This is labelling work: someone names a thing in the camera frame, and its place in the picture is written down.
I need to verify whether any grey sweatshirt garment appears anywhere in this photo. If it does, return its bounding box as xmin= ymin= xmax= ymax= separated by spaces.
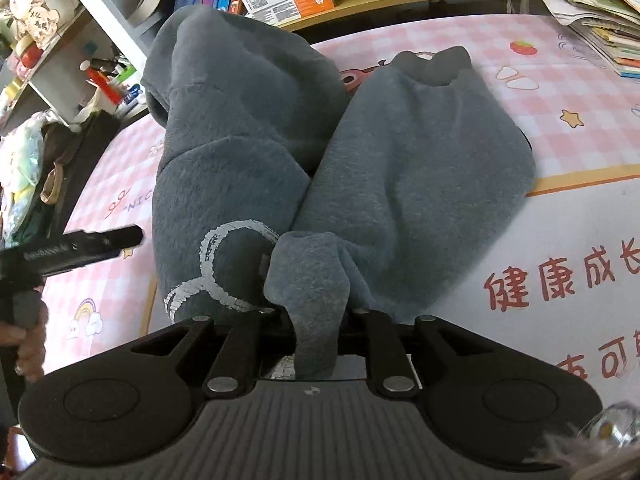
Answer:
xmin=143 ymin=6 xmax=536 ymax=379

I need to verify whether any person's left hand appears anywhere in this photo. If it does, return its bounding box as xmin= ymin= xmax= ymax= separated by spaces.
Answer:
xmin=1 ymin=286 xmax=49 ymax=384

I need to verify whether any red tassel pendant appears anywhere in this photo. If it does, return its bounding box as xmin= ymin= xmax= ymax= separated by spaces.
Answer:
xmin=79 ymin=60 xmax=124 ymax=105

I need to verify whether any white green-lid milk powder can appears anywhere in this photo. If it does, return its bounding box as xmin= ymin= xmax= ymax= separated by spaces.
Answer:
xmin=110 ymin=65 xmax=142 ymax=105

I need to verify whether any white wooden bookshelf unit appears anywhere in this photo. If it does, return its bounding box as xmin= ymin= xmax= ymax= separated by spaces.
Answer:
xmin=0 ymin=0 xmax=532 ymax=131

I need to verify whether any pink rabbit plaque decoration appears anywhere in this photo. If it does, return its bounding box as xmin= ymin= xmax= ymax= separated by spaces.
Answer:
xmin=8 ymin=0 xmax=79 ymax=50

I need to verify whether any lower orange white toothpaste box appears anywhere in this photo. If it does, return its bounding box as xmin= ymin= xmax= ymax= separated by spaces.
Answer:
xmin=247 ymin=0 xmax=334 ymax=26

